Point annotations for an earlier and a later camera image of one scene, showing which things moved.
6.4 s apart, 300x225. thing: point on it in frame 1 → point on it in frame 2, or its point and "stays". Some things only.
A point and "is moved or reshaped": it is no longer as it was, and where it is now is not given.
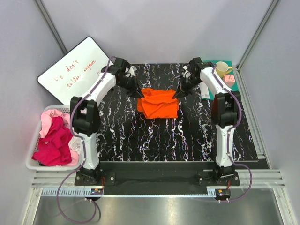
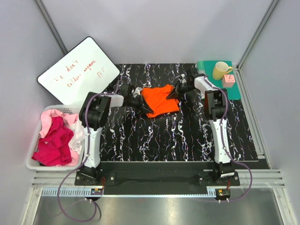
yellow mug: (222, 68) stays
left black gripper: (138, 93) → (145, 107)
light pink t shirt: (46, 118) stays
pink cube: (229, 79) stays
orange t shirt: (158, 103) is moved or reshaped
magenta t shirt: (54, 148) stays
